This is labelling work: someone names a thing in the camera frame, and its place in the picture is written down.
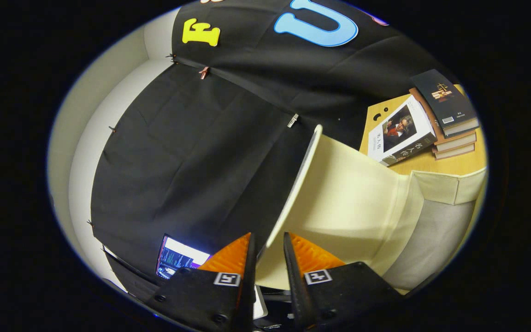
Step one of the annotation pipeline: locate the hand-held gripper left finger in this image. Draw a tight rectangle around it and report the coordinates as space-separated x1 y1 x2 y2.
148 232 257 332

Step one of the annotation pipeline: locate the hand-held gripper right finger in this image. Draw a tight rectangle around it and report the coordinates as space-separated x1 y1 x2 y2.
283 231 404 332

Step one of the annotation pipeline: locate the grey fabric storage box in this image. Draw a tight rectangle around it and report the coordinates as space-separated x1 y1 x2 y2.
255 124 487 296

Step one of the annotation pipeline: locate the open laptop computer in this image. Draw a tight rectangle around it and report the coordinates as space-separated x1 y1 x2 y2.
156 234 212 280

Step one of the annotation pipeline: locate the white portrait cover book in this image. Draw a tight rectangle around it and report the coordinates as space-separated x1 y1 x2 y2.
367 95 437 166

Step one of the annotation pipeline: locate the thin brown book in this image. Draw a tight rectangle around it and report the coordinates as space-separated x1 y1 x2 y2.
433 143 475 160

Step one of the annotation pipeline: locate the brown cover book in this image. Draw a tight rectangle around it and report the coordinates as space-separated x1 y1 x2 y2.
408 88 477 152

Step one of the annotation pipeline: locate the dark blue cover book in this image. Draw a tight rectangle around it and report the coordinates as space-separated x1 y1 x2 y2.
411 69 480 137

